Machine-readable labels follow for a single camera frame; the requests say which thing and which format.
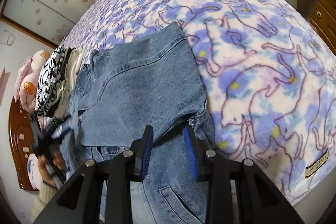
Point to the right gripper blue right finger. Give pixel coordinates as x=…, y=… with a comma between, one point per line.
x=195, y=150

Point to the white printed pillow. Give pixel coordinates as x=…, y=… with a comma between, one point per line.
x=33, y=172

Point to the pink bear print quilt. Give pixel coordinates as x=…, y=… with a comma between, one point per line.
x=26, y=84

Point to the black white patterned folded garment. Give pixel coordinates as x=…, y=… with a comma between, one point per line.
x=49, y=80

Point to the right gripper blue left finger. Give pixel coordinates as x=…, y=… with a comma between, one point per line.
x=143, y=148

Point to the purple cat print blanket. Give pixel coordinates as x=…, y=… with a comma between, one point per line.
x=269, y=77

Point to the blue denim jacket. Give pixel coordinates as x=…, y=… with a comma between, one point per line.
x=150, y=81

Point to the brown wooden headboard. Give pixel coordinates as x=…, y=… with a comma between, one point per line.
x=20, y=139

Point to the light green folded garment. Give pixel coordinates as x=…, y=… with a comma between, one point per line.
x=62, y=93

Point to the cream folded garment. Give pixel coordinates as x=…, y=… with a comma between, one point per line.
x=76, y=68

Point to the orange wooden drawer cabinet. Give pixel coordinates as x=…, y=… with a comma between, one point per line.
x=323, y=20

